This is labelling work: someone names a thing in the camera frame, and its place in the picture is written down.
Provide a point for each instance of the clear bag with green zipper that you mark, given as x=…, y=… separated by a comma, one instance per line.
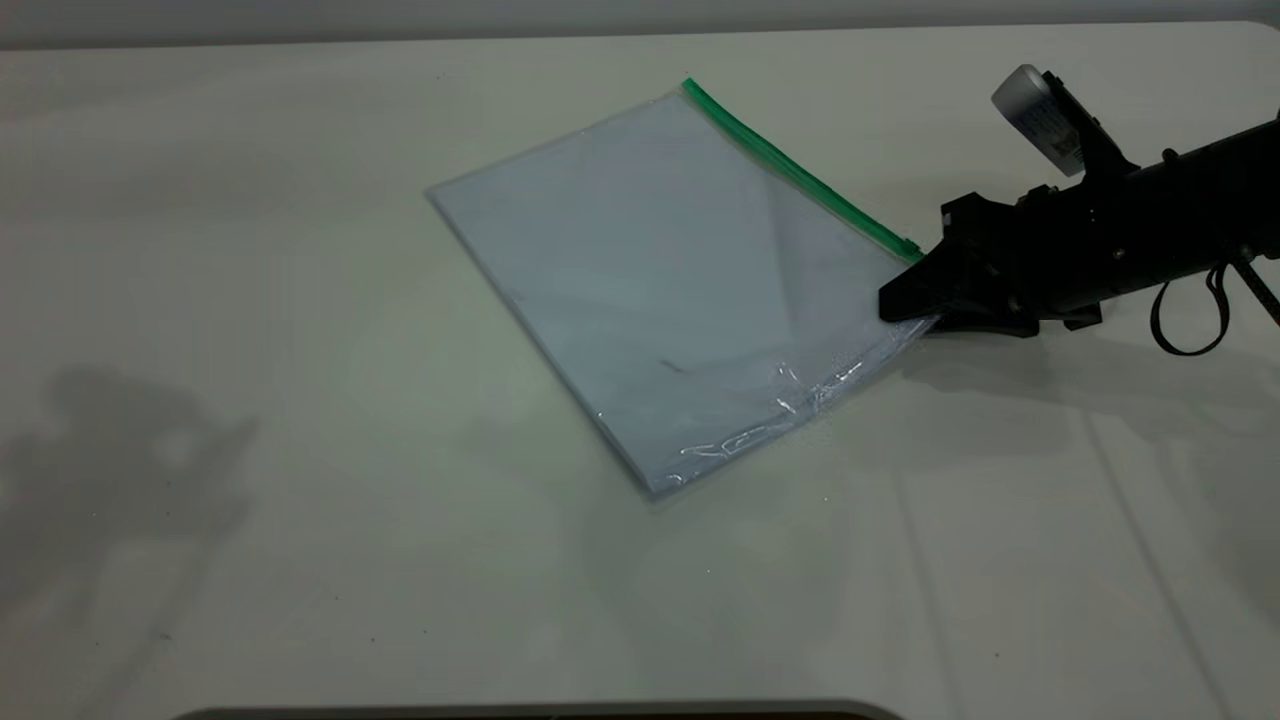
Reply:
x=660, y=280

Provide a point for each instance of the green zipper slider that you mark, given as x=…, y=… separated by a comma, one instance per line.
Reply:
x=910, y=246

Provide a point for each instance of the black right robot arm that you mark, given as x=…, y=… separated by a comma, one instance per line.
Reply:
x=1210, y=210

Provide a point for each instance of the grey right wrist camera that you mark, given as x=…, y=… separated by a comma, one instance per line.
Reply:
x=1035, y=115

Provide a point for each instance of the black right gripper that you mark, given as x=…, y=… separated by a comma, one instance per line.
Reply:
x=1060, y=250

